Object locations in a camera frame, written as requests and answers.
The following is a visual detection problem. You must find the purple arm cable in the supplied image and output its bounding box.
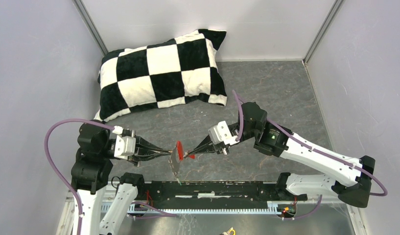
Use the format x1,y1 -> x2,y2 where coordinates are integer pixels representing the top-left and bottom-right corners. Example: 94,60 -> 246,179
231,90 -> 389,197
44,118 -> 124,235

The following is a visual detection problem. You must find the grey slotted cable duct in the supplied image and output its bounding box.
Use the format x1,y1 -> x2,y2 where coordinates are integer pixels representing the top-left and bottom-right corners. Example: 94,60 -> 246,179
99,203 -> 296,215

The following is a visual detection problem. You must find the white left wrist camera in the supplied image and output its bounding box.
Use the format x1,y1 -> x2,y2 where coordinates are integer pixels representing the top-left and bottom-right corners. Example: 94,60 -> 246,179
114,136 -> 136,161

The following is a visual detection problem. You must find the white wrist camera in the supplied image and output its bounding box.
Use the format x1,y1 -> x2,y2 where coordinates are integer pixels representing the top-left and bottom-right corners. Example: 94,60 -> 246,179
114,136 -> 136,161
208,121 -> 239,145

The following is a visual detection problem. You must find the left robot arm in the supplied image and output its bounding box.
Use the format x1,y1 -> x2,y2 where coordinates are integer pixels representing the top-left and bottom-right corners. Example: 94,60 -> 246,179
71,122 -> 172,235

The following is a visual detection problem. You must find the yellow carabiner with keys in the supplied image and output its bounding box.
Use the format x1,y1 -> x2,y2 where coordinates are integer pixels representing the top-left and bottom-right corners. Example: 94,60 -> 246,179
220,227 -> 236,235

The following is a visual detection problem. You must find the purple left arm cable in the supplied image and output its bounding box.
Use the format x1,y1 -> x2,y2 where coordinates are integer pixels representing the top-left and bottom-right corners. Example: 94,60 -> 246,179
44,118 -> 124,235

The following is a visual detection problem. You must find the aluminium corner post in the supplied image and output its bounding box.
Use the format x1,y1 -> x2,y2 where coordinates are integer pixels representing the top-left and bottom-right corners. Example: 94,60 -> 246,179
72,0 -> 108,55
302,0 -> 345,66

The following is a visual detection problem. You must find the black white checkered pillow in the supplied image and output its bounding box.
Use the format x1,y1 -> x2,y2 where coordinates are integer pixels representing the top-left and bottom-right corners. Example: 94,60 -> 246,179
95,29 -> 227,122

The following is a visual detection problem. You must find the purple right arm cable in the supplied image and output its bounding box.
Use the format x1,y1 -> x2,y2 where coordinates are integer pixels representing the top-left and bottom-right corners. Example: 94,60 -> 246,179
231,90 -> 389,197

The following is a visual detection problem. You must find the aluminium corner post right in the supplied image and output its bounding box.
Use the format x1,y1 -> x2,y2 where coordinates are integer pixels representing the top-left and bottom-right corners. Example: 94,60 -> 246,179
302,0 -> 345,66

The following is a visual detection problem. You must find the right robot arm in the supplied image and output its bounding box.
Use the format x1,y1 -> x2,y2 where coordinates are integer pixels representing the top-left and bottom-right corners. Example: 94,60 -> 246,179
180,102 -> 376,208

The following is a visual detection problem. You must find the aluminium corner post left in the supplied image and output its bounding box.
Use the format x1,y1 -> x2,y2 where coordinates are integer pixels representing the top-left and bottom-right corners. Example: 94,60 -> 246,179
72,0 -> 108,55

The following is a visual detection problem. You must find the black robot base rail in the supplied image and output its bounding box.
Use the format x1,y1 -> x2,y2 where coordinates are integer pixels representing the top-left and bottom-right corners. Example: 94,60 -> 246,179
119,173 -> 308,209

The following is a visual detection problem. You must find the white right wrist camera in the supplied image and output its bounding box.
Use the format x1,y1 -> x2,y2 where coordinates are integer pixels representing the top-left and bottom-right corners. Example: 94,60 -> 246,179
208,121 -> 239,145

